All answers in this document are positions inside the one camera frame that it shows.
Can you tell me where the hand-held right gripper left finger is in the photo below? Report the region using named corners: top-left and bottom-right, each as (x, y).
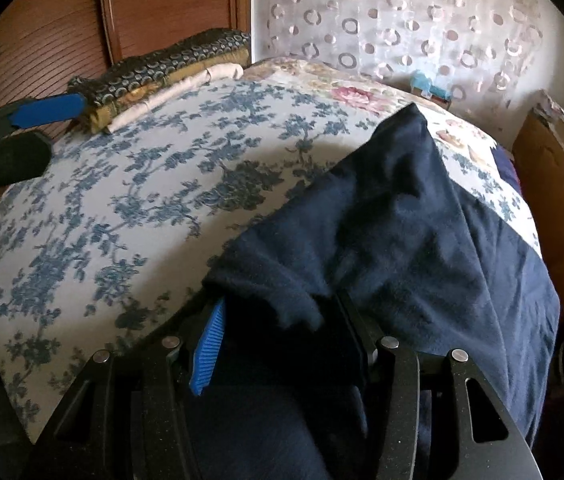
top-left (19, 299), bottom-right (229, 480)

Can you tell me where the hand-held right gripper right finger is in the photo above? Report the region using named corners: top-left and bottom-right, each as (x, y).
top-left (334, 290), bottom-right (545, 480)

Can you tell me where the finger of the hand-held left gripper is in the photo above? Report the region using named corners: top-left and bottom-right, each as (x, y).
top-left (0, 131), bottom-right (55, 187)
top-left (0, 92), bottom-right (88, 136)

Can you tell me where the navy t-shirt orange print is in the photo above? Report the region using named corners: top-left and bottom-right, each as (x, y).
top-left (202, 102), bottom-right (561, 480)

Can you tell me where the mustard folded cloth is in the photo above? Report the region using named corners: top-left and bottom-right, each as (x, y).
top-left (84, 46), bottom-right (253, 132)

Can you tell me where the dark patterned folded cloth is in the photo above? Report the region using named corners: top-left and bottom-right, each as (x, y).
top-left (66, 28), bottom-right (253, 112)

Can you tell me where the floral bedspread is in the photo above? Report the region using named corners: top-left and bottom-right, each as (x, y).
top-left (0, 56), bottom-right (543, 443)

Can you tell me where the cream folded cloth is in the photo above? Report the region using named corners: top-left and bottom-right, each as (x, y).
top-left (110, 62), bottom-right (245, 134)

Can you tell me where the wooden wardrobe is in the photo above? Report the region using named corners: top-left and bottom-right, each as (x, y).
top-left (0, 0), bottom-right (253, 142)

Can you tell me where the navy bed sheet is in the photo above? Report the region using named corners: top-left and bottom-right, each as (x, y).
top-left (493, 144), bottom-right (524, 197)

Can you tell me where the small blue box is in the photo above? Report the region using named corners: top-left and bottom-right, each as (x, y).
top-left (408, 72), bottom-right (452, 107)

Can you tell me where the circle patterned curtain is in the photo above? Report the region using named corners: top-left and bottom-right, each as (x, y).
top-left (251, 0), bottom-right (564, 117)

